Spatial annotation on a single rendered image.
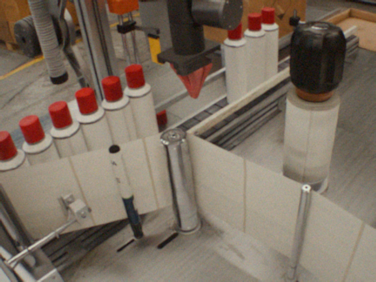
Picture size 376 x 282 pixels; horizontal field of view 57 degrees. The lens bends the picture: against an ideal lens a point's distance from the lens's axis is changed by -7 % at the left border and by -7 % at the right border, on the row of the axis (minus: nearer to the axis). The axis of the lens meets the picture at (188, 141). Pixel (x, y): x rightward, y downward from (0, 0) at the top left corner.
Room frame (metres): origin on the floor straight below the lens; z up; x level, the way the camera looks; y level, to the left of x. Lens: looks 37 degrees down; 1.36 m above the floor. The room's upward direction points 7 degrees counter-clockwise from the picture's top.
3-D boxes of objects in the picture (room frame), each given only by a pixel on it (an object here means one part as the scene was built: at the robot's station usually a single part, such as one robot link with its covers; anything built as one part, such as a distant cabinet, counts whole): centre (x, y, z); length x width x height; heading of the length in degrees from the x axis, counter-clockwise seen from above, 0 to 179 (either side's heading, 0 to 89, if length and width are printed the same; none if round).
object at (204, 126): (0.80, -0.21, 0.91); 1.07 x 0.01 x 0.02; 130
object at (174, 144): (0.41, 0.02, 0.97); 0.05 x 0.05 x 0.19
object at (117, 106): (0.58, 0.12, 0.98); 0.05 x 0.05 x 0.20
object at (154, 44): (0.66, 0.04, 1.09); 0.03 x 0.01 x 0.06; 40
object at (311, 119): (0.48, -0.20, 1.03); 0.09 x 0.09 x 0.30
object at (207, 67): (0.60, -0.01, 1.05); 0.07 x 0.07 x 0.09; 40
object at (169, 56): (0.61, -0.02, 1.13); 0.10 x 0.07 x 0.07; 130
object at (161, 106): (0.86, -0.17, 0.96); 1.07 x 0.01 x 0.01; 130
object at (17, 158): (0.44, 0.28, 0.98); 0.05 x 0.05 x 0.20
